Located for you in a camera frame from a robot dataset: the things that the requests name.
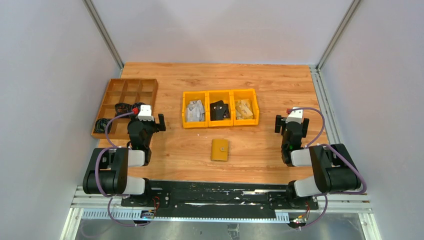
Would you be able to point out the yellow bin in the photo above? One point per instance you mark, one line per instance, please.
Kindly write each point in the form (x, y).
(195, 95)
(226, 96)
(250, 94)

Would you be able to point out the tan cards pile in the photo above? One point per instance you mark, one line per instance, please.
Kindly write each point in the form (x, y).
(243, 109)

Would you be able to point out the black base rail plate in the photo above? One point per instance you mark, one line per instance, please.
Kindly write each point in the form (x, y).
(218, 200)

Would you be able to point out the left yellow bin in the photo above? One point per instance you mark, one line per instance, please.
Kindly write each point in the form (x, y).
(195, 95)

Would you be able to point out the middle yellow bin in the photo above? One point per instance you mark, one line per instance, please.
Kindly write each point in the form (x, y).
(226, 96)

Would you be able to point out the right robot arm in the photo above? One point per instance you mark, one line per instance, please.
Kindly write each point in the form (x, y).
(332, 166)

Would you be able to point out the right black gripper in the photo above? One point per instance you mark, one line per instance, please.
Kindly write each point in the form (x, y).
(291, 125)

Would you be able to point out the yellow leather card holder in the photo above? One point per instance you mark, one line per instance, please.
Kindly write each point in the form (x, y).
(219, 150)

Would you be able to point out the black card holders pile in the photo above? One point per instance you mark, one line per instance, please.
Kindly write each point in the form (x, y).
(219, 111)

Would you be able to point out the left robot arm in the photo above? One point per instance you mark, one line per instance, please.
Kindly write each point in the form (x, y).
(107, 170)

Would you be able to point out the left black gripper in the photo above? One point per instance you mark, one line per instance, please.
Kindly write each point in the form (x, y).
(154, 124)

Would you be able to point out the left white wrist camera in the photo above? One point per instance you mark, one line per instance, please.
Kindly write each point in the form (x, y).
(145, 113)

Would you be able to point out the grey cards pile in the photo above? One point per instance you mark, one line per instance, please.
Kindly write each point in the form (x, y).
(195, 111)

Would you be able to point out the right yellow bin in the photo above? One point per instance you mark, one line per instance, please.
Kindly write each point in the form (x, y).
(250, 94)

